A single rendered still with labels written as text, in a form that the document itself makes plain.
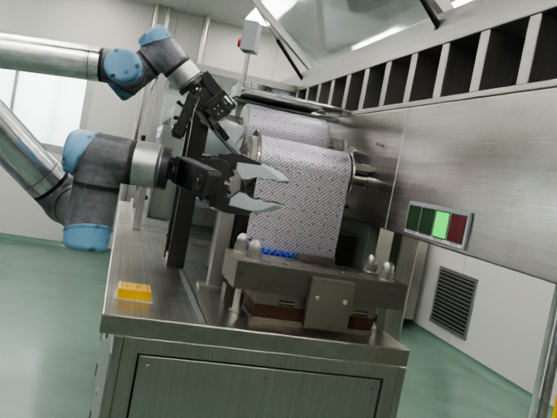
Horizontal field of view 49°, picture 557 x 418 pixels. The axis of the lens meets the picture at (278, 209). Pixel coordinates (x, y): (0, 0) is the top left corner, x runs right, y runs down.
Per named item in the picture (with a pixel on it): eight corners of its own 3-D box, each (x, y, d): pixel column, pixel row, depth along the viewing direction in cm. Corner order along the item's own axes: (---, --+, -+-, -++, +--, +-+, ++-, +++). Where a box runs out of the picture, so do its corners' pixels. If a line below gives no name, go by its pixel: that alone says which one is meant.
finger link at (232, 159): (261, 154, 101) (208, 152, 100) (262, 154, 99) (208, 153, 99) (259, 182, 102) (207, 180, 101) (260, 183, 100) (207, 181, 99)
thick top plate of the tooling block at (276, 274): (221, 272, 144) (225, 247, 143) (375, 294, 154) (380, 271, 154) (232, 288, 128) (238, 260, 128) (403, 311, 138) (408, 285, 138)
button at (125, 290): (117, 291, 136) (118, 280, 136) (148, 295, 138) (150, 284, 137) (116, 298, 129) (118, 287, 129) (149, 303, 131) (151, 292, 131)
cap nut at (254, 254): (243, 257, 134) (246, 237, 133) (259, 260, 135) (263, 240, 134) (246, 260, 130) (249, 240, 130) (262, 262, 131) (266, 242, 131)
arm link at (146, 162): (135, 141, 96) (127, 191, 97) (164, 147, 97) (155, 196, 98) (142, 138, 103) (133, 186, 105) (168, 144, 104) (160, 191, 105)
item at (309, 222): (242, 252, 149) (256, 177, 148) (331, 265, 155) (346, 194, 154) (243, 252, 148) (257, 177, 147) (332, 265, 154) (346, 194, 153)
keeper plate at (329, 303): (301, 324, 133) (310, 275, 132) (343, 329, 135) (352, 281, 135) (304, 328, 130) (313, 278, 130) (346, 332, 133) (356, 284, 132)
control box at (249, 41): (239, 52, 209) (244, 23, 208) (257, 55, 208) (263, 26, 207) (234, 47, 202) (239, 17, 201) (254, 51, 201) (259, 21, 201)
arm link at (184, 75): (167, 76, 144) (165, 80, 152) (180, 91, 145) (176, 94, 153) (191, 56, 145) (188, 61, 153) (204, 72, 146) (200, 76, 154)
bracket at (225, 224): (194, 284, 159) (215, 169, 157) (218, 288, 160) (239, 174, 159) (196, 289, 154) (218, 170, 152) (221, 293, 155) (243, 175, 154)
